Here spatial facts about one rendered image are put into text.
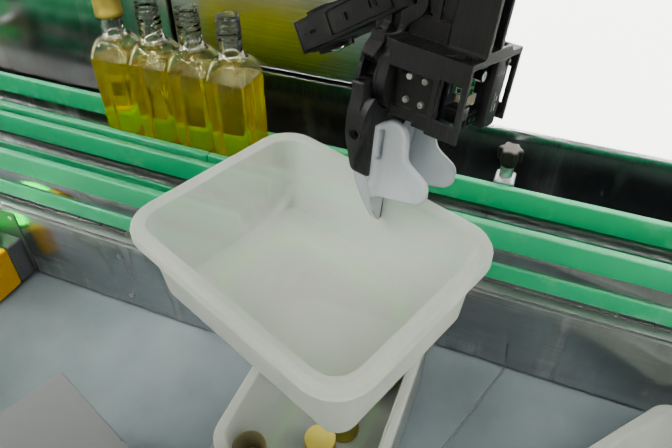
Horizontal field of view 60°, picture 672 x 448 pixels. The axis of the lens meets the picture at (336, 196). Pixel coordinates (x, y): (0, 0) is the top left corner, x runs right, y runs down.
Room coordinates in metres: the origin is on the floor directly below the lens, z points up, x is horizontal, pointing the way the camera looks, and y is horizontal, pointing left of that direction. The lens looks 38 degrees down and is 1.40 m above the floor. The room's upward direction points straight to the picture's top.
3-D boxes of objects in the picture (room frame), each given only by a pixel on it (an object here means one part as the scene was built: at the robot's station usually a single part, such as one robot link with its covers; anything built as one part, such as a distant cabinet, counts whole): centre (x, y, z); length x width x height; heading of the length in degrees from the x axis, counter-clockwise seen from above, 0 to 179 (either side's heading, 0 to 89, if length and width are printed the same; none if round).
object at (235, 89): (0.66, 0.13, 0.99); 0.06 x 0.06 x 0.21; 68
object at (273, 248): (0.31, 0.02, 1.08); 0.22 x 0.17 x 0.09; 47
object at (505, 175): (0.60, -0.22, 0.94); 0.07 x 0.04 x 0.13; 158
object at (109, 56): (0.72, 0.29, 0.99); 0.06 x 0.06 x 0.21; 67
